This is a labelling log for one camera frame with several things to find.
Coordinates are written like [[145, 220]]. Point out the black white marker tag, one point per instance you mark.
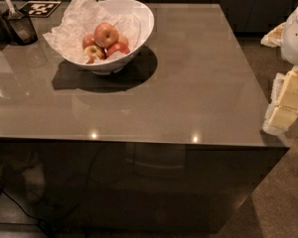
[[40, 9]]

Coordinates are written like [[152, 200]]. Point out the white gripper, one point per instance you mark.
[[296, 34]]

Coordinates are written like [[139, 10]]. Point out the front yellowish red apple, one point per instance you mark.
[[94, 53]]

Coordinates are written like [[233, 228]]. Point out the left red apple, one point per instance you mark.
[[88, 40]]

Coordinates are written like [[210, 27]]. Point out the back right partly hidden apple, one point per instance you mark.
[[123, 39]]

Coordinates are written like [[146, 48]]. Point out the white handled utensil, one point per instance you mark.
[[12, 10]]

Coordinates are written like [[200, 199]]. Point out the large top red apple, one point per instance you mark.
[[105, 35]]

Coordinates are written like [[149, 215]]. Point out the white crumpled paper liner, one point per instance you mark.
[[81, 18]]

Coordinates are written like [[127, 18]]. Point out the white bowl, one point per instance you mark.
[[119, 60]]

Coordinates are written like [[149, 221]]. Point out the dark glass container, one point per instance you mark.
[[20, 28]]

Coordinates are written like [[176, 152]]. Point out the right front red apple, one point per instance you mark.
[[117, 47]]

